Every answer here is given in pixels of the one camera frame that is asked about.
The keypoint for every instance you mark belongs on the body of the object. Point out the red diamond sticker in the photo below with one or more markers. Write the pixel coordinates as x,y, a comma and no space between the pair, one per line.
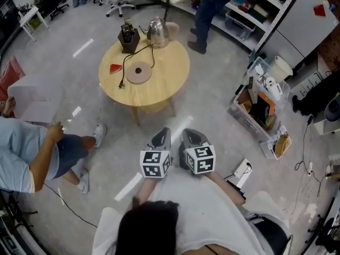
319,10

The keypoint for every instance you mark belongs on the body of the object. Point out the round wooden table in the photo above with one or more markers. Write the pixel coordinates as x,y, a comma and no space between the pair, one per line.
159,76

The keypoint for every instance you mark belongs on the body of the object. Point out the white metal shelf unit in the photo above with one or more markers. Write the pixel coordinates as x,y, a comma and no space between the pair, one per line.
285,4

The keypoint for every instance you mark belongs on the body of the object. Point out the person's white shirt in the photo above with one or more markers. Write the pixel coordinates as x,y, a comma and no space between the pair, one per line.
207,222

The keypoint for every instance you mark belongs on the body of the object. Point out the white plastic jug with handle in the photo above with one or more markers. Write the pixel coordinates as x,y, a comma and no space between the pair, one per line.
273,88

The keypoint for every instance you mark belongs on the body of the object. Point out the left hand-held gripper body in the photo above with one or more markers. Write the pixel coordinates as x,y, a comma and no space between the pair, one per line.
154,165

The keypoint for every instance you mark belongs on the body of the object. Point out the green crate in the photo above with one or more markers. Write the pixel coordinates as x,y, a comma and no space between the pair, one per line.
34,23

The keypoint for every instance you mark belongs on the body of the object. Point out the person's left forearm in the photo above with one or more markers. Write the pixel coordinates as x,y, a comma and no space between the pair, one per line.
148,190

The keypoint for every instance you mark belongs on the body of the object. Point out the grey oval shell device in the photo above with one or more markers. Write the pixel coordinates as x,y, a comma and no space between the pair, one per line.
334,110

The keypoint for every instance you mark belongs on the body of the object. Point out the small white table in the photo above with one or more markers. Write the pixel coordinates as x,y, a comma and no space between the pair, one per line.
30,15

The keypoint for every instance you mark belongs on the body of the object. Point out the black remote control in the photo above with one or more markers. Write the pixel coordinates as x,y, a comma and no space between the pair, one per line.
126,33

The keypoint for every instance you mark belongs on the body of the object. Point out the black double door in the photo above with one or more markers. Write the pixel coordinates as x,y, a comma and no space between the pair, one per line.
6,15

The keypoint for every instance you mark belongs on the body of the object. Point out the red watermelon slice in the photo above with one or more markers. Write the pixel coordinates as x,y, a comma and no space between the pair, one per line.
115,69

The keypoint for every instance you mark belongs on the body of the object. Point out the brown remote holder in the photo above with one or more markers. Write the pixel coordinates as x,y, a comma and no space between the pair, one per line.
130,46

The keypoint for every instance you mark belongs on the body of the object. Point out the stainless steel kettle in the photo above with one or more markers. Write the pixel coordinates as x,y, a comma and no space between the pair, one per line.
158,32

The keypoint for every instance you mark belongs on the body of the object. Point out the wooden slotted box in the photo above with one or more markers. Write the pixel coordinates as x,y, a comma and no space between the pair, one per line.
282,145

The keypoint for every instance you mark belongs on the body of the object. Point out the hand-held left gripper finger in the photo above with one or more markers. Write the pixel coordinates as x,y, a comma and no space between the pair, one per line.
158,141
167,142

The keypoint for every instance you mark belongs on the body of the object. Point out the pink folding chair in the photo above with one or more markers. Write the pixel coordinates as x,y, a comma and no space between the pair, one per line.
8,73

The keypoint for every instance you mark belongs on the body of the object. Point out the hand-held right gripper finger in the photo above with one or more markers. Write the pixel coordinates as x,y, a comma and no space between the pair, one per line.
186,141
199,139

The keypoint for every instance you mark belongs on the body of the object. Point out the white power strip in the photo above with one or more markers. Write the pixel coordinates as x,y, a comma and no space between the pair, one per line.
240,169

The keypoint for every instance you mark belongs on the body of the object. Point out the clear bin of brown boxes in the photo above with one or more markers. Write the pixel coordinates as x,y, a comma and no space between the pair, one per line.
247,122

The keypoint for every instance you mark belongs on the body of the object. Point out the grey metal cabinet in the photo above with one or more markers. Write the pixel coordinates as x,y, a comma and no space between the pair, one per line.
305,28

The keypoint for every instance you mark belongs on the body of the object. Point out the white round appliance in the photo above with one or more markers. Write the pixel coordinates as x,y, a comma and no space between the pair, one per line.
259,70

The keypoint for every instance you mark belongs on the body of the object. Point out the translucent storage box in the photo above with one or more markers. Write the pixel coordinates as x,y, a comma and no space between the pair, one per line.
34,97

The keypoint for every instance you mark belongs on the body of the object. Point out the white drawer cabinet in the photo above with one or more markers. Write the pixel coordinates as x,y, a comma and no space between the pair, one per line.
310,82

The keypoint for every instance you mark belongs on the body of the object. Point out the person's right forearm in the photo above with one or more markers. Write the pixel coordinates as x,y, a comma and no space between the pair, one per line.
225,187

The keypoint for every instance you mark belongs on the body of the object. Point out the white plastic basket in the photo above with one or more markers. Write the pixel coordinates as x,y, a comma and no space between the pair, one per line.
267,149

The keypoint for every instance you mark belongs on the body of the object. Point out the cream plastic bucket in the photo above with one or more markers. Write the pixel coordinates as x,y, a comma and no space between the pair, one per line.
280,69

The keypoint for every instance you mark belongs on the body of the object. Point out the gold smartphone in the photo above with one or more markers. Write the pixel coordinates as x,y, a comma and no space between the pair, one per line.
128,21

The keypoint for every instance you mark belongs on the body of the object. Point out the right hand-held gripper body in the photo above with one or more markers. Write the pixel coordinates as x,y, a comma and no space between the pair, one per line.
202,161

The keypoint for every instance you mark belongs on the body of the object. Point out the clear lidded storage box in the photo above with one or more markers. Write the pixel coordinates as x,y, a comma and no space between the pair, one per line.
239,25

